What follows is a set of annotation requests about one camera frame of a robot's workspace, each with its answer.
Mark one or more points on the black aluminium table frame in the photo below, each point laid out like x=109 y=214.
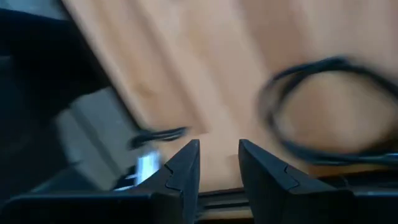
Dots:
x=224 y=202

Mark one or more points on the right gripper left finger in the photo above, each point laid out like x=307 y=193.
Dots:
x=180 y=193

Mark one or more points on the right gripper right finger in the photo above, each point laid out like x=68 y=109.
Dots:
x=273 y=193

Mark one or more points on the silver metal bracket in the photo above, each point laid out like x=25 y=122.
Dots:
x=147 y=165

